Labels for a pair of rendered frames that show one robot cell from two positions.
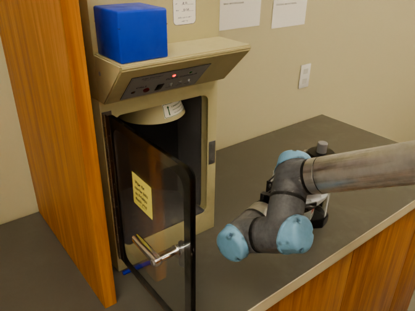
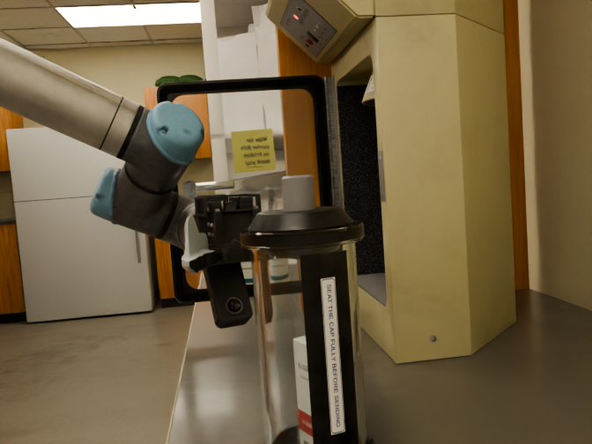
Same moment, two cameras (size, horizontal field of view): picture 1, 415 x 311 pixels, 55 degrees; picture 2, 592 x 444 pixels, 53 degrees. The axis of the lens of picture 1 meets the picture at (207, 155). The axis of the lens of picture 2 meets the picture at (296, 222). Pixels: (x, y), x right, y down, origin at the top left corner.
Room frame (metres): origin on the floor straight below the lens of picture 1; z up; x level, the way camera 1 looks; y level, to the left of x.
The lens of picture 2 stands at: (1.29, -0.77, 1.21)
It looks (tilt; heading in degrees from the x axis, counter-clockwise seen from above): 5 degrees down; 121
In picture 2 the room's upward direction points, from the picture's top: 4 degrees counter-clockwise
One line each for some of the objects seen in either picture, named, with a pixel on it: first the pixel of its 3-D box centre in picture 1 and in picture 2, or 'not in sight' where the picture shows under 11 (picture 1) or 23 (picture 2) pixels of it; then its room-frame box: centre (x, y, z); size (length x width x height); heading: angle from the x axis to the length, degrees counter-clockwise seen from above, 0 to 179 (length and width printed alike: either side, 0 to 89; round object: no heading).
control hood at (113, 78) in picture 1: (177, 72); (311, 13); (0.84, 0.07, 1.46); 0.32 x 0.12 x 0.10; 128
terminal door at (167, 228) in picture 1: (149, 226); (249, 188); (0.66, 0.12, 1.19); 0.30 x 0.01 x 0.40; 38
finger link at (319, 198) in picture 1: (315, 194); (193, 242); (0.86, -0.28, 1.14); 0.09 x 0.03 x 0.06; 107
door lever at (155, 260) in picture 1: (154, 247); not in sight; (0.58, 0.10, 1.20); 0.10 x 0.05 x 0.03; 38
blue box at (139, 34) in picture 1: (131, 31); not in sight; (0.78, 0.15, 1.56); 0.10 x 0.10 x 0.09; 38
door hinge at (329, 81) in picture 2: (115, 190); (336, 182); (0.79, 0.21, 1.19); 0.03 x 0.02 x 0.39; 128
